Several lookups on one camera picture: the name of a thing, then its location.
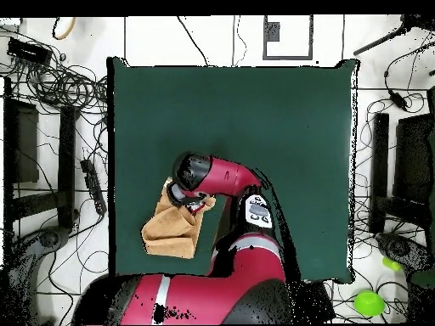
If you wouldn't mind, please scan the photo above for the tan terry towel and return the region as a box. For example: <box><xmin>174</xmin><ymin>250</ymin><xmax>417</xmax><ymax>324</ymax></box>
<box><xmin>140</xmin><ymin>176</ymin><xmax>218</xmax><ymax>261</ymax></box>

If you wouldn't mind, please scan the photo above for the black power strip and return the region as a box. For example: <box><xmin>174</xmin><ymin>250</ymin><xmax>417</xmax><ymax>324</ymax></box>
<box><xmin>80</xmin><ymin>158</ymin><xmax>108</xmax><ymax>216</ymax></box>

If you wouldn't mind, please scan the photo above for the dark green table cloth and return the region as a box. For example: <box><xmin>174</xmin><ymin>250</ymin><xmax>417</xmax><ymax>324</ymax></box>
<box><xmin>106</xmin><ymin>56</ymin><xmax>360</xmax><ymax>285</ymax></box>

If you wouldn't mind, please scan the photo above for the bright green bowl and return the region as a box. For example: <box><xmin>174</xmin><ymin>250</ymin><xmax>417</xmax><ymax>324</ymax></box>
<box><xmin>353</xmin><ymin>289</ymin><xmax>387</xmax><ymax>318</ymax></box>

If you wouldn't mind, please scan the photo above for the small green plastic cup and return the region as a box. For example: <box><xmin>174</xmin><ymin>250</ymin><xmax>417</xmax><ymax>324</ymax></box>
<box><xmin>381</xmin><ymin>256</ymin><xmax>403</xmax><ymax>272</ymax></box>

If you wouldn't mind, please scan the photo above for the person's foot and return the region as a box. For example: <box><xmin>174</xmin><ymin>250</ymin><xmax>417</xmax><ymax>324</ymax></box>
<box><xmin>51</xmin><ymin>15</ymin><xmax>78</xmax><ymax>41</ymax></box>

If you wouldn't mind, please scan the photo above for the black power adapter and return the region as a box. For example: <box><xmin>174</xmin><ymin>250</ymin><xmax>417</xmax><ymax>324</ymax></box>
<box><xmin>387</xmin><ymin>88</ymin><xmax>409</xmax><ymax>111</ymax></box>

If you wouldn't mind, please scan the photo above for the black electronics box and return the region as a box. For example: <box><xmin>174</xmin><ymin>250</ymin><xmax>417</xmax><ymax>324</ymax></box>
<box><xmin>7</xmin><ymin>37</ymin><xmax>54</xmax><ymax>65</ymax></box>

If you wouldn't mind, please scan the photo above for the dark green bin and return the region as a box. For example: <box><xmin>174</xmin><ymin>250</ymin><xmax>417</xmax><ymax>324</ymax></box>
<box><xmin>406</xmin><ymin>267</ymin><xmax>435</xmax><ymax>323</ymax></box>

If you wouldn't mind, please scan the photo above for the black tripod leg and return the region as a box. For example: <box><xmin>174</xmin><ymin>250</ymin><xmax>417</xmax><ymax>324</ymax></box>
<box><xmin>353</xmin><ymin>14</ymin><xmax>435</xmax><ymax>57</ymax></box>

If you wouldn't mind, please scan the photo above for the black upright post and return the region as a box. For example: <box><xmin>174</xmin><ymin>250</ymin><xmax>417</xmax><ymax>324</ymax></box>
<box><xmin>57</xmin><ymin>105</ymin><xmax>81</xmax><ymax>228</ymax></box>
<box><xmin>369</xmin><ymin>112</ymin><xmax>391</xmax><ymax>234</ymax></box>

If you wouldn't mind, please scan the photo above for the grey pedestal leg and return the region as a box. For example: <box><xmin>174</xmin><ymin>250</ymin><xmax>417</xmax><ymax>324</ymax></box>
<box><xmin>6</xmin><ymin>225</ymin><xmax>72</xmax><ymax>323</ymax></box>
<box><xmin>375</xmin><ymin>232</ymin><xmax>434</xmax><ymax>273</ymax></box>

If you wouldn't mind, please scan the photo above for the grey square floor frame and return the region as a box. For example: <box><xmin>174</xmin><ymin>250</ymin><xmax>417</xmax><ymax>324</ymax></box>
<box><xmin>262</xmin><ymin>14</ymin><xmax>314</xmax><ymax>61</ymax></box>

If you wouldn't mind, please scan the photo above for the tangled black cable bundle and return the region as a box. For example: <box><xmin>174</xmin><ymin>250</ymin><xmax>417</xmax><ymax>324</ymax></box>
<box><xmin>6</xmin><ymin>57</ymin><xmax>108</xmax><ymax>115</ymax></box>

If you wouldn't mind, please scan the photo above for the black shelf frame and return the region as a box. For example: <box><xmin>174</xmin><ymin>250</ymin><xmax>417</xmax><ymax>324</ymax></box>
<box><xmin>3</xmin><ymin>76</ymin><xmax>69</xmax><ymax>235</ymax></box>
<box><xmin>393</xmin><ymin>86</ymin><xmax>435</xmax><ymax>239</ymax></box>

